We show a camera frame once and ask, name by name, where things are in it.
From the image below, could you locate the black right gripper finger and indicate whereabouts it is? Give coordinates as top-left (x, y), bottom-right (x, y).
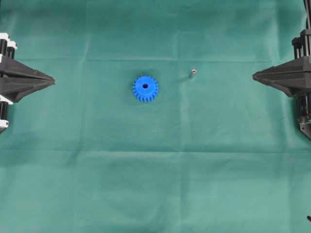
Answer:
top-left (253, 78), bottom-right (311, 98)
top-left (253, 56), bottom-right (311, 81)

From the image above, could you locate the green table cloth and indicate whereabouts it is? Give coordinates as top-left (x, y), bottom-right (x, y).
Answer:
top-left (0, 0), bottom-right (311, 233)

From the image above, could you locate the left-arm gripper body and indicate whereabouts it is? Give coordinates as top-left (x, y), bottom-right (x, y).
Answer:
top-left (0, 32), bottom-right (18, 134)

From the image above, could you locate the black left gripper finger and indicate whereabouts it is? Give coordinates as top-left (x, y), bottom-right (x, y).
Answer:
top-left (0, 56), bottom-right (54, 81)
top-left (0, 79), bottom-right (55, 104)

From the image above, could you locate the black cable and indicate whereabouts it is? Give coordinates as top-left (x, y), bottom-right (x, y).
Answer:
top-left (302, 0), bottom-right (311, 31)

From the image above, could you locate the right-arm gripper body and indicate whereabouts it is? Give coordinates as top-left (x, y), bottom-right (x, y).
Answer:
top-left (292, 28), bottom-right (311, 141)

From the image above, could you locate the blue plastic gear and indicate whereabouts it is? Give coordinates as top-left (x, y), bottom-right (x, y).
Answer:
top-left (132, 75), bottom-right (159, 103)

